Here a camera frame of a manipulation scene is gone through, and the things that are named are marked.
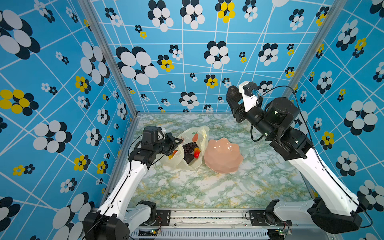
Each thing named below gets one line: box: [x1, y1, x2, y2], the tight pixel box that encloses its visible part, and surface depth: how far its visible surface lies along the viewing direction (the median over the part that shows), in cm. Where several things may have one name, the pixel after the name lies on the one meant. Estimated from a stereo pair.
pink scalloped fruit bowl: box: [204, 137, 244, 174], surface depth 93 cm
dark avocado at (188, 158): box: [183, 154, 194, 164], surface depth 93 cm
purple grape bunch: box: [182, 141, 199, 154], surface depth 97 cm
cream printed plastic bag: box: [157, 126, 210, 170], surface depth 81 cm
